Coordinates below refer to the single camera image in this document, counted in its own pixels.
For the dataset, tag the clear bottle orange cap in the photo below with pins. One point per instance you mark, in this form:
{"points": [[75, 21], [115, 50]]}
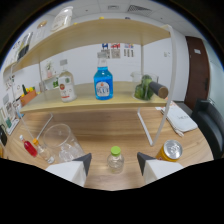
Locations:
{"points": [[45, 153]]}

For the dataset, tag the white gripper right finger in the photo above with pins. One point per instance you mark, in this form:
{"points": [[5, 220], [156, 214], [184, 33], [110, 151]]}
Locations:
{"points": [[158, 170]]}

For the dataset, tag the glass jar with limes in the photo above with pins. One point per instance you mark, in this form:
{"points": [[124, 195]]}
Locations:
{"points": [[141, 88]]}

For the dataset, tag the ceiling air vent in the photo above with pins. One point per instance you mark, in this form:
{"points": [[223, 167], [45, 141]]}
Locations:
{"points": [[140, 8]]}

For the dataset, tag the two-tier wooden shelf rack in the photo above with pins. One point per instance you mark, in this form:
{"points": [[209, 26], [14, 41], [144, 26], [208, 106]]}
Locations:
{"points": [[93, 33]]}

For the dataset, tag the black handbag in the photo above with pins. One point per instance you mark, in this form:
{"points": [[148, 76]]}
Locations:
{"points": [[3, 135]]}

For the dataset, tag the clear bottle red label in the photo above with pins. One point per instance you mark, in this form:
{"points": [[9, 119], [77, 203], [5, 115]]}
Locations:
{"points": [[67, 88]]}

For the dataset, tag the blue wall poster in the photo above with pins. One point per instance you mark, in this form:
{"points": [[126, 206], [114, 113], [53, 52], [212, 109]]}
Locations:
{"points": [[105, 46]]}

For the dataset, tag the black sofa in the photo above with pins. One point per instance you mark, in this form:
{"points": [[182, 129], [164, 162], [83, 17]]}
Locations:
{"points": [[210, 126]]}

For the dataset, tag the brown door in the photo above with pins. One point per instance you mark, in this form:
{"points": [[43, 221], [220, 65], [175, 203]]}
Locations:
{"points": [[198, 73]]}

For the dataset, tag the red wall poster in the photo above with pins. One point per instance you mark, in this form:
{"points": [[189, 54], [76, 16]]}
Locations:
{"points": [[115, 46]]}

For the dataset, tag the tall black silver can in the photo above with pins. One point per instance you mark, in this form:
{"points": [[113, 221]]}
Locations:
{"points": [[24, 48]]}

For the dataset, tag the small red liquid bottle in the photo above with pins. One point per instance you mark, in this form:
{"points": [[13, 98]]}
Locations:
{"points": [[29, 148]]}

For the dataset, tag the clear bottle green cap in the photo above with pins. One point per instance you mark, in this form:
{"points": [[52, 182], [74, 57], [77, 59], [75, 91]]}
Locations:
{"points": [[115, 161]]}

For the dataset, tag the clear glass cup with ice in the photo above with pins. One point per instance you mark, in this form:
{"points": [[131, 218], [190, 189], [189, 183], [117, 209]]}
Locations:
{"points": [[63, 143]]}

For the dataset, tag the large glass jar wooden lid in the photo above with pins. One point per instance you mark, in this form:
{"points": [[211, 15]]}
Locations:
{"points": [[39, 31]]}

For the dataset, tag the blue liquid bottle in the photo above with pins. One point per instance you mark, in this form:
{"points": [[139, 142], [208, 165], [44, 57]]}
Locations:
{"points": [[103, 85]]}

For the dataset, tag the dark wooden muddler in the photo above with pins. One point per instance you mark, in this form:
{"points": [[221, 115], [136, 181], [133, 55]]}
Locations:
{"points": [[159, 90]]}

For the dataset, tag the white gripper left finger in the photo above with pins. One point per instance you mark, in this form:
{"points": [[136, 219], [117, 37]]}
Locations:
{"points": [[71, 170]]}

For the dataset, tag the yellow drink can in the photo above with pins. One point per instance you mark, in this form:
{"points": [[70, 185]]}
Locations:
{"points": [[170, 151]]}

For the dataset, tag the white bag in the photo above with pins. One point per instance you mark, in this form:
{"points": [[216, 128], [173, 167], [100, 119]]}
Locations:
{"points": [[181, 118]]}

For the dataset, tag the multicoloured wall poster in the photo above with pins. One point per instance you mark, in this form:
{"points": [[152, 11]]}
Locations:
{"points": [[129, 50]]}

